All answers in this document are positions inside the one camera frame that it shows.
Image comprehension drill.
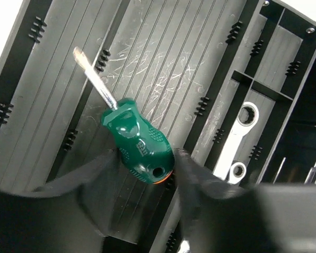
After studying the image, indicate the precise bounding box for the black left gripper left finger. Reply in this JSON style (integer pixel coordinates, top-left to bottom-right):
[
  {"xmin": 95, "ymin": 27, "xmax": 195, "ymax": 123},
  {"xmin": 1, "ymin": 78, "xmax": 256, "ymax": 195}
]
[{"xmin": 0, "ymin": 150, "xmax": 120, "ymax": 252}]

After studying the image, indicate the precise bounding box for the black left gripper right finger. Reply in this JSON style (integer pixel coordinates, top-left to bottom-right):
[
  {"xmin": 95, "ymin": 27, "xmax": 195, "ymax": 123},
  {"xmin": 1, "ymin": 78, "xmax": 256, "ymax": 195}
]
[{"xmin": 174, "ymin": 149, "xmax": 316, "ymax": 252}]

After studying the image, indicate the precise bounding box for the small silver ratchet wrench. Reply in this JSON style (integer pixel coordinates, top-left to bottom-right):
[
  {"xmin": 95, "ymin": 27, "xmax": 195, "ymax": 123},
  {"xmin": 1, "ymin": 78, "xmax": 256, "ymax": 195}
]
[{"xmin": 228, "ymin": 162, "xmax": 246, "ymax": 184}]

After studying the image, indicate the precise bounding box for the green screwdriver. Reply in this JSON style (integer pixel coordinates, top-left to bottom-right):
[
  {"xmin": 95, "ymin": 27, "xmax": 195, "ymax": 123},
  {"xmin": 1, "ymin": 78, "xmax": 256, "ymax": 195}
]
[{"xmin": 73, "ymin": 47, "xmax": 174, "ymax": 184}]

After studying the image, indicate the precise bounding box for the large silver ratchet wrench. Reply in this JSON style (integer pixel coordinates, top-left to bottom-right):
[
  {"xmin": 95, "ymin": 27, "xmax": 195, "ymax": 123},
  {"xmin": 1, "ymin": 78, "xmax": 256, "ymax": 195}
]
[{"xmin": 213, "ymin": 101, "xmax": 259, "ymax": 183}]

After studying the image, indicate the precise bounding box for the black plastic toolbox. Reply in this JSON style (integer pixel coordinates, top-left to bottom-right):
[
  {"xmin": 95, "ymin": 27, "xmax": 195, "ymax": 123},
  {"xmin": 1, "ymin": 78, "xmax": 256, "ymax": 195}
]
[{"xmin": 0, "ymin": 1, "xmax": 316, "ymax": 252}]

